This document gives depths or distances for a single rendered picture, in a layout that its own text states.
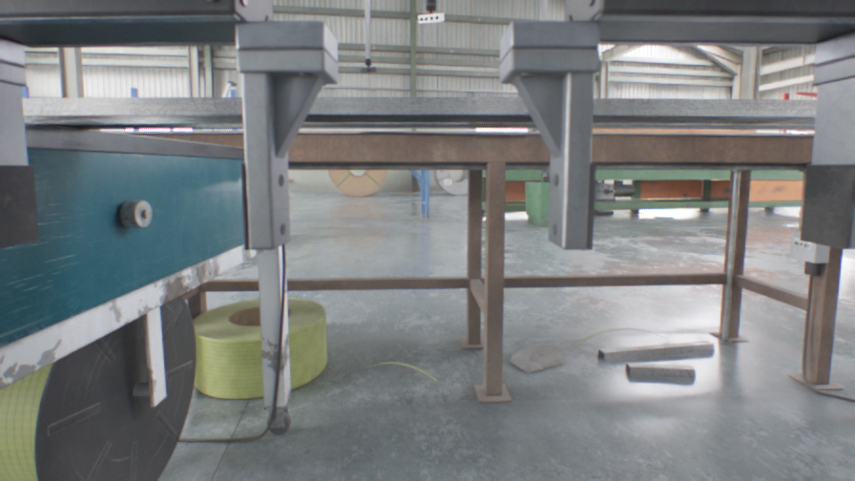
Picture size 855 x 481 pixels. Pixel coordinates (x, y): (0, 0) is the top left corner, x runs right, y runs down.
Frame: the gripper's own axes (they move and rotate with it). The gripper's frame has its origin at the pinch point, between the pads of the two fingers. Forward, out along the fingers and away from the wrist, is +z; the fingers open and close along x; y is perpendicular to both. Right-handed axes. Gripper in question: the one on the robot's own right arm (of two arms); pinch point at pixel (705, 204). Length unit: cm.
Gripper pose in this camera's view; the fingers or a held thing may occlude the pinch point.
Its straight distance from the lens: 25.2
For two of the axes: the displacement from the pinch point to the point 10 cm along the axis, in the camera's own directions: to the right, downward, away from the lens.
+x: 10.0, 0.0, 0.0
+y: 0.0, 1.0, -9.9
